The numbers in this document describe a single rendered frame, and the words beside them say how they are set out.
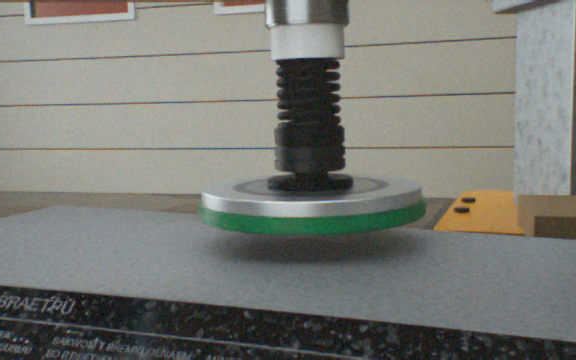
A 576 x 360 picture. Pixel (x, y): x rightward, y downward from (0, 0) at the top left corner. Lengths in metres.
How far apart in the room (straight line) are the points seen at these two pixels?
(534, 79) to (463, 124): 5.26
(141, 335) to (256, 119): 6.45
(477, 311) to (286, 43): 0.29
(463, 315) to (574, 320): 0.07
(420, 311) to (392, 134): 6.17
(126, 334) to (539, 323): 0.28
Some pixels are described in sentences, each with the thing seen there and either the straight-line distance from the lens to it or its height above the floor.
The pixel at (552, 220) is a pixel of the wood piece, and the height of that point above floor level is 0.82.
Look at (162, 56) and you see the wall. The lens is 7.32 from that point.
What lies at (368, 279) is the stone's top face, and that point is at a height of 0.86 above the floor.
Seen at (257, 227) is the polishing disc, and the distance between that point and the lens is 0.55.
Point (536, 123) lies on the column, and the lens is 1.30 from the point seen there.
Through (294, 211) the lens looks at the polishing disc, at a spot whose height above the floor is 0.91.
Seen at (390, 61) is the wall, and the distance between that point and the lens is 6.61.
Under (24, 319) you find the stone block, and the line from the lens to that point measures 0.55.
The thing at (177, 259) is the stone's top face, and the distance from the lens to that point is 0.61.
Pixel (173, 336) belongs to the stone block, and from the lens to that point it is 0.48.
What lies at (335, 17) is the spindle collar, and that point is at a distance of 0.62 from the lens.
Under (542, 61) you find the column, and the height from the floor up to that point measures 1.05.
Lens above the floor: 1.00
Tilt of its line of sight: 7 degrees down
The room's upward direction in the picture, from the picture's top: 2 degrees counter-clockwise
